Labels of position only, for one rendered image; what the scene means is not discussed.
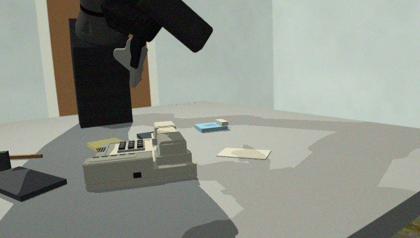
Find cream flat sheet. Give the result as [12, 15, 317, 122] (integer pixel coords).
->
[217, 148, 271, 160]

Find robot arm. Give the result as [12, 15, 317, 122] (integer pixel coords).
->
[75, 0, 213, 53]

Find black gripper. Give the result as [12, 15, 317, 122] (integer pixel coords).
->
[101, 0, 162, 88]

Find beige desk phone body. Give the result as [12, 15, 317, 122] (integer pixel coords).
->
[83, 133, 197, 191]

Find beige rectangular block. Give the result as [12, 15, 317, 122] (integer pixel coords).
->
[215, 119, 228, 126]

